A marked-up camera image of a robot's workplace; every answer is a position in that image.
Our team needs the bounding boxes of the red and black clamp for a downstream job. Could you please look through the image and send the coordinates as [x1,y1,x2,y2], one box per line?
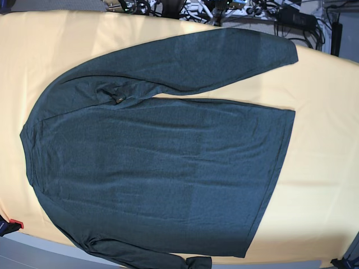
[0,216,24,237]

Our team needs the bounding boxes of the white power strip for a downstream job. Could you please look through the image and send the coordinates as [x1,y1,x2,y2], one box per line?
[182,1,247,18]

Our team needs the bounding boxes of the dark teal long-sleeve shirt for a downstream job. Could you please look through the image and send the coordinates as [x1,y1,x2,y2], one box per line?
[20,29,298,268]

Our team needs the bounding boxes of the black corner clamp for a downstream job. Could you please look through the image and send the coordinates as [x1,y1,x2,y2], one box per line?
[331,258,358,269]

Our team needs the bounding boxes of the black power adapter box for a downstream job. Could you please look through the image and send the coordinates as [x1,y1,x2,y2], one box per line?
[277,8,317,31]

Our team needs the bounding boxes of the tangled black cables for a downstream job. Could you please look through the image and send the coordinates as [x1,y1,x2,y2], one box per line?
[116,0,186,19]

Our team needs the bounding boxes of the yellow table cover cloth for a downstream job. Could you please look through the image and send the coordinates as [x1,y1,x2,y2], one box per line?
[1,11,358,268]

